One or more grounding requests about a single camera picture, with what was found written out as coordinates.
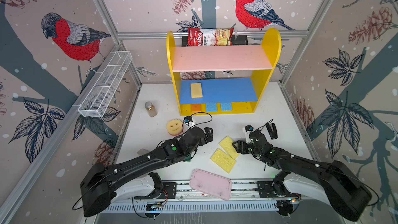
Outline yellow smiley round sponge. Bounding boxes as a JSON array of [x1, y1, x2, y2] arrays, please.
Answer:
[[166, 119, 183, 136]]

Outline orange rectangular sponge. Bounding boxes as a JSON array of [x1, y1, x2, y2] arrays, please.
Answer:
[[191, 104, 202, 113]]

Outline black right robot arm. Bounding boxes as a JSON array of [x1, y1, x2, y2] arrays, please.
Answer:
[[233, 130, 372, 222]]

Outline blue cellulose sponge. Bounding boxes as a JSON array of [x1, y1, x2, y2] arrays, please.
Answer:
[[220, 103, 233, 112], [206, 103, 218, 113]]

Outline beige orange-backed sponge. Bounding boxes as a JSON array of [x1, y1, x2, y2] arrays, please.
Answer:
[[190, 83, 203, 99]]

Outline glass spice jar silver lid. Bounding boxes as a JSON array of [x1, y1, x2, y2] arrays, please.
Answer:
[[145, 101, 158, 118]]

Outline yellow shelf pink blue boards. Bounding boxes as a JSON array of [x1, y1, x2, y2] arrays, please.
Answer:
[[166, 29, 282, 116]]

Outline red chips bag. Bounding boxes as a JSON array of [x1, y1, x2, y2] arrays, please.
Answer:
[[188, 28, 234, 47]]

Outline pink plastic tray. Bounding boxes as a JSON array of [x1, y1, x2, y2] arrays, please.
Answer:
[[189, 169, 232, 201]]

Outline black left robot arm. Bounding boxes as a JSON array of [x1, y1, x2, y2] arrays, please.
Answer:
[[80, 127, 214, 217]]

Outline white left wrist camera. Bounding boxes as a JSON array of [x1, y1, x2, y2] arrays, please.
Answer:
[[183, 116, 195, 129]]

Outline black binder clip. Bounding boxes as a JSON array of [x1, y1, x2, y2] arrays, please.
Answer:
[[265, 122, 278, 140]]

